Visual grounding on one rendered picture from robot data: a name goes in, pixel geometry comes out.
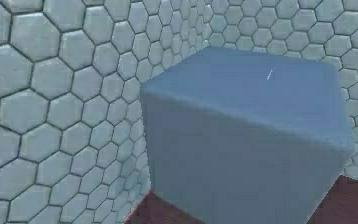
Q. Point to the blue-grey box cabinet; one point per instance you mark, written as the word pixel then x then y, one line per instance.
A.
pixel 240 133

